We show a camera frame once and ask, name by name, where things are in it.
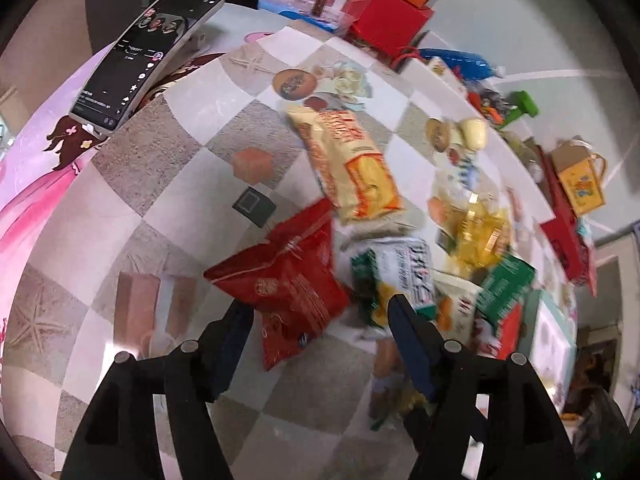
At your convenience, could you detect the white snack packet orange print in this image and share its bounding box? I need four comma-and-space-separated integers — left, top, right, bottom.
432, 272, 483, 346

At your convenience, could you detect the blue tissue pack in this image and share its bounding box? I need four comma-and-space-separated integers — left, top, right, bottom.
257, 0, 346, 36

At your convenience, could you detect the green carton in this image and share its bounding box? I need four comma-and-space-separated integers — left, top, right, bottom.
475, 255, 537, 328

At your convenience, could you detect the green white snack packet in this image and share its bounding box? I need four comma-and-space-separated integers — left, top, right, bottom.
350, 237, 438, 331

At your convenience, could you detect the cream printed small box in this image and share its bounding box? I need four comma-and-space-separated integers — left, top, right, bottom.
425, 57, 468, 93

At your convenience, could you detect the red snack packet gold print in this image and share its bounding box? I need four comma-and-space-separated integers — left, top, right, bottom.
203, 197, 351, 372

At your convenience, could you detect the small red snack packet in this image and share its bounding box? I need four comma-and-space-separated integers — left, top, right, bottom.
475, 305, 523, 358

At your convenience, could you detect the cream pudding toy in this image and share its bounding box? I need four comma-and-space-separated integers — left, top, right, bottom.
457, 117, 488, 151

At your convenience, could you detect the smartphone in white case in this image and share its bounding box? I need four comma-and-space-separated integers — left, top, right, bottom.
68, 0, 226, 133

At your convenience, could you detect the white phone stand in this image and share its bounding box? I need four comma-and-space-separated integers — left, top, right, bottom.
80, 30, 208, 143

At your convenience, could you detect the white box teal rim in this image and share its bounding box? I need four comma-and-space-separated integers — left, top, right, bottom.
517, 287, 578, 411

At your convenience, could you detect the yellow biscuit packet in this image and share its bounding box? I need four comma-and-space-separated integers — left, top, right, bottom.
286, 105, 405, 225

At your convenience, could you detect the clear yellow candy bag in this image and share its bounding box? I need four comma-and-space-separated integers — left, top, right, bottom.
430, 185, 513, 278

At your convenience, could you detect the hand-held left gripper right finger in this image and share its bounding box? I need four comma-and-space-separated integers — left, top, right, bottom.
387, 294, 581, 480

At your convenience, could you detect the light blue wipes pack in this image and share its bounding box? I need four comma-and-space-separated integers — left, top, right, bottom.
575, 217, 596, 248

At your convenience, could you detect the green dumbbell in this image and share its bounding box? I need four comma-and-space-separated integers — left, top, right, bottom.
497, 91, 540, 128

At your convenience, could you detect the glass jar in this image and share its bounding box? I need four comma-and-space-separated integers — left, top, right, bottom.
502, 132, 546, 181

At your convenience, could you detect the dark patterned pouch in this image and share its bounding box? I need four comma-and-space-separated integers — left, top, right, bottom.
467, 85, 516, 123

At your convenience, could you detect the yellow gift box with handle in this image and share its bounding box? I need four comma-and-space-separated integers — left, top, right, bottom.
551, 136, 608, 217

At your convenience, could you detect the clear acrylic box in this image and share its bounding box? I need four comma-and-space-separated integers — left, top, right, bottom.
291, 0, 373, 31

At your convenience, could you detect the large red gift box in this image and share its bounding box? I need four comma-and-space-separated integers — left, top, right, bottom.
537, 145, 598, 296

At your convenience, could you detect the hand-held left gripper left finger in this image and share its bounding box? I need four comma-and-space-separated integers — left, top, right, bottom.
60, 302, 256, 480

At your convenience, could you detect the blue bottle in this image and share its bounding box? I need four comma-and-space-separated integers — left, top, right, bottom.
417, 49, 501, 81

